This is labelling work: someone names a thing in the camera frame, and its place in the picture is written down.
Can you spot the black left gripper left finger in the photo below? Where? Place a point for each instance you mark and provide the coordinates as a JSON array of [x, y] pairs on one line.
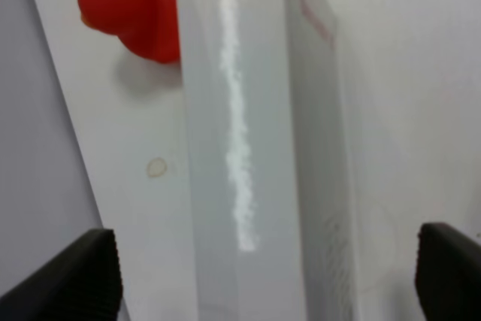
[[83, 282]]

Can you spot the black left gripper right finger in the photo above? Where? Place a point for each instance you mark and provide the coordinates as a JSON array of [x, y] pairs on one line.
[[447, 278]]

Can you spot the white cardboard box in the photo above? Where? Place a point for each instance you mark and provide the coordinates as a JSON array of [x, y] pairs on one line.
[[268, 175]]

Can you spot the red toy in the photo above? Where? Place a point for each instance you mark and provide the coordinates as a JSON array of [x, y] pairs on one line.
[[147, 28]]

